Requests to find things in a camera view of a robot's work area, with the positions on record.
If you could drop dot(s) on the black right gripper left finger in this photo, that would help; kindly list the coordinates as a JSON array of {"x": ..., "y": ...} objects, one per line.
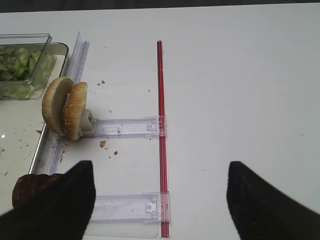
[{"x": 61, "y": 211}]

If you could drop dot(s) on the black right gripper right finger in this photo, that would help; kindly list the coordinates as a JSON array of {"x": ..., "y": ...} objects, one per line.
[{"x": 260, "y": 211}]

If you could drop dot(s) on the stack of meat patties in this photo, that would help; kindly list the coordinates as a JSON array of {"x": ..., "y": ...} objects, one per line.
[{"x": 29, "y": 185}]

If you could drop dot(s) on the clear pusher track patties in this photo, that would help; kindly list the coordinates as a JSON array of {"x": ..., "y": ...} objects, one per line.
[{"x": 153, "y": 207}]

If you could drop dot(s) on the shredded green lettuce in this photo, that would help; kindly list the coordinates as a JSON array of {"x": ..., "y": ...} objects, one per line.
[{"x": 23, "y": 73}]

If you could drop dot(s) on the cream metal tray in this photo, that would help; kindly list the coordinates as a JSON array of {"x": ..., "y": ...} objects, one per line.
[{"x": 21, "y": 121}]

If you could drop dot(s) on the sesame bun top right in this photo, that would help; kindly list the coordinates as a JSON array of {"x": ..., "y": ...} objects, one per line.
[{"x": 73, "y": 109}]

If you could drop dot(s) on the sesame bun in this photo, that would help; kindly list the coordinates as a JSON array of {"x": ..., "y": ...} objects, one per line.
[
  {"x": 73, "y": 109},
  {"x": 53, "y": 102}
]

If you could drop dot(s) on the clear pusher track sesame buns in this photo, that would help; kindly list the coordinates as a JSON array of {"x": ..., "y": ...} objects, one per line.
[{"x": 145, "y": 127}]

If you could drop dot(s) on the sesame bun top left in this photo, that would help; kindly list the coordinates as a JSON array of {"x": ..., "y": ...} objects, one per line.
[{"x": 53, "y": 102}]

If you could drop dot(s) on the clear plastic salad container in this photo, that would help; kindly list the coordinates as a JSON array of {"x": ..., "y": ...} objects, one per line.
[{"x": 33, "y": 42}]

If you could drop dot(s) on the right red rail strip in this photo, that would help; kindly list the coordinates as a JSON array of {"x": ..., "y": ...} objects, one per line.
[{"x": 162, "y": 140}]

